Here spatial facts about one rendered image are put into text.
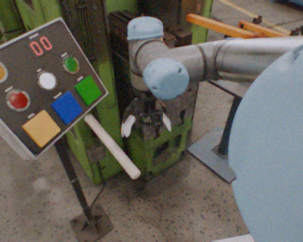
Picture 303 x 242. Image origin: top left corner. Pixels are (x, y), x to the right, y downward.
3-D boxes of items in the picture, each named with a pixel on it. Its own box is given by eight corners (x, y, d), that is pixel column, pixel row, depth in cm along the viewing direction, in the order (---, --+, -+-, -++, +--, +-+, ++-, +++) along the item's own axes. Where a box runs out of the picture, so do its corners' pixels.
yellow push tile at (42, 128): (61, 129, 71) (44, 109, 68) (41, 147, 66) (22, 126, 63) (58, 130, 72) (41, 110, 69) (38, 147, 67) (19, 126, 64)
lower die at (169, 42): (174, 52, 117) (175, 34, 111) (140, 65, 109) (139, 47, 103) (127, 23, 141) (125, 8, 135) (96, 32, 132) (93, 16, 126)
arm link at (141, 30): (132, 33, 46) (121, 16, 51) (135, 81, 54) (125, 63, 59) (171, 27, 48) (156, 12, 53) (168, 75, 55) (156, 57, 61)
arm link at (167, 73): (211, 60, 42) (185, 34, 50) (151, 71, 40) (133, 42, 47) (204, 96, 48) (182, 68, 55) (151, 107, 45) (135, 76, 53)
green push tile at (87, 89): (102, 93, 83) (90, 75, 80) (88, 105, 78) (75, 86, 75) (99, 94, 84) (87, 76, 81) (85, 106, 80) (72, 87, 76)
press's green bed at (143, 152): (185, 159, 185) (192, 114, 151) (145, 185, 169) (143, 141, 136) (143, 119, 216) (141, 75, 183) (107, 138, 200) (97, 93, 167)
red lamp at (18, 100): (32, 106, 65) (26, 93, 62) (14, 113, 63) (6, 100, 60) (29, 100, 66) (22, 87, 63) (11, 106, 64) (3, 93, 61)
